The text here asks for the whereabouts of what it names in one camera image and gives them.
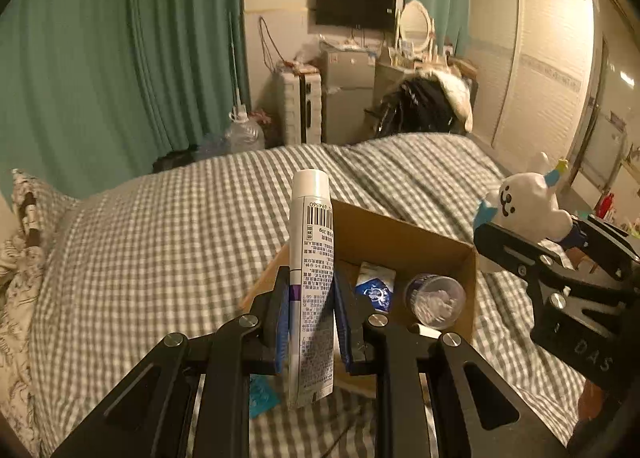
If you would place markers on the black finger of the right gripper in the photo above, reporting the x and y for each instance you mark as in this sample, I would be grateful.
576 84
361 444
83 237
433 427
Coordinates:
515 252
604 243

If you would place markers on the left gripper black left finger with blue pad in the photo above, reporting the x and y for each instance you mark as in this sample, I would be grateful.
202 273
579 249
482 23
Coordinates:
190 397

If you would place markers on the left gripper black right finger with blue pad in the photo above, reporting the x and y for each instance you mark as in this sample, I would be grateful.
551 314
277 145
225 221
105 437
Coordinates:
434 396

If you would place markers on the white plush toy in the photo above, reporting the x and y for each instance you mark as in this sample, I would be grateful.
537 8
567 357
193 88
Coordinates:
525 203

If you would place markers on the clear water bottle blue label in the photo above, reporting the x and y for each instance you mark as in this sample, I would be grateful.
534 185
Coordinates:
436 301

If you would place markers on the blue packet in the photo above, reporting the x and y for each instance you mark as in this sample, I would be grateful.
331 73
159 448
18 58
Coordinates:
262 395

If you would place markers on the light blue tissue pack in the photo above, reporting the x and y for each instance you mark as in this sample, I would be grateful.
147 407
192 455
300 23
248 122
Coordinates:
377 284

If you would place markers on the white tube with barcode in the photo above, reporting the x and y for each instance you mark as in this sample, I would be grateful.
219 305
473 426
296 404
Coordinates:
311 264

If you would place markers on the red bottle on floor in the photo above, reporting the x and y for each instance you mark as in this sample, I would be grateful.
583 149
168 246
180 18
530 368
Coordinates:
605 206

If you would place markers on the beige tape roll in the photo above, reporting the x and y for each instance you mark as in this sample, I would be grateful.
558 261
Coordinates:
424 331

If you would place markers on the brown cardboard box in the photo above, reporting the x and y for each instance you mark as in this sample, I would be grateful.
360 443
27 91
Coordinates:
364 236

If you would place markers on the grey white checkered bedsheet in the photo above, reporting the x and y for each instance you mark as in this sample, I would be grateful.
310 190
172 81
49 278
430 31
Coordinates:
178 251

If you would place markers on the black clothes pile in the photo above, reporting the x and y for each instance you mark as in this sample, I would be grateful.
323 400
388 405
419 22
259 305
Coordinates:
416 104

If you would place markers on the floral white quilt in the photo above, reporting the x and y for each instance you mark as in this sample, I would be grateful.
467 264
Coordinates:
17 287

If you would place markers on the white louvered wardrobe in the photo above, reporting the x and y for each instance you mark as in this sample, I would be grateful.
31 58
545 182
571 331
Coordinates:
534 63

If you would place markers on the wooden dresser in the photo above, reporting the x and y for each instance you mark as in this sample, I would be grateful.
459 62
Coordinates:
387 76

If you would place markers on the oval white vanity mirror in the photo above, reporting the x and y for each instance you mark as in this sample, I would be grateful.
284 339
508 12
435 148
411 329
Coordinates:
416 29

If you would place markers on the small grey refrigerator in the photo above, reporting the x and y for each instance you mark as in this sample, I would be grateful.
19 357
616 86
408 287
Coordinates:
347 91

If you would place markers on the white suitcase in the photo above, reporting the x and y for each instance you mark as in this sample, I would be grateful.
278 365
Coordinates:
299 104

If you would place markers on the large clear water jug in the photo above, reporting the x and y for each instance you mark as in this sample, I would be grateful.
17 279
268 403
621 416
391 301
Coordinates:
244 133

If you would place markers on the large green curtain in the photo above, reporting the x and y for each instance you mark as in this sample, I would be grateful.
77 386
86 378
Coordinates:
94 91

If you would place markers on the black wall television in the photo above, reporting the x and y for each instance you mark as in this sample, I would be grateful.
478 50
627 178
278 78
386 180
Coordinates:
357 14

